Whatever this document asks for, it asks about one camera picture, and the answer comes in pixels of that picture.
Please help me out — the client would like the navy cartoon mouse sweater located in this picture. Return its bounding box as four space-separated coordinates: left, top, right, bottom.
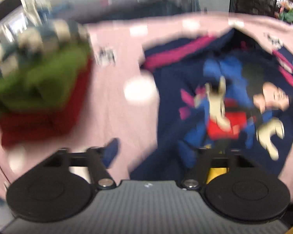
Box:
130 28 293 181

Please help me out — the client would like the pink polka dot bedspread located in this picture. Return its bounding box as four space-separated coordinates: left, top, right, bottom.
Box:
0 13 293 198

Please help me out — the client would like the dark red folded garment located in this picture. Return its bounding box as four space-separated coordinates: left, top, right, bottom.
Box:
0 57 93 148

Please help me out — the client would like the green folded garment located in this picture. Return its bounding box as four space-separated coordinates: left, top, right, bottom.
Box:
0 44 92 116

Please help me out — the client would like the striped grey white garment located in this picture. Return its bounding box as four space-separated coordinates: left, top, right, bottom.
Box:
0 19 89 78

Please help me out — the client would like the dark grey massage bed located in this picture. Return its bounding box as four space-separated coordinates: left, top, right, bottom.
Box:
67 0 201 24

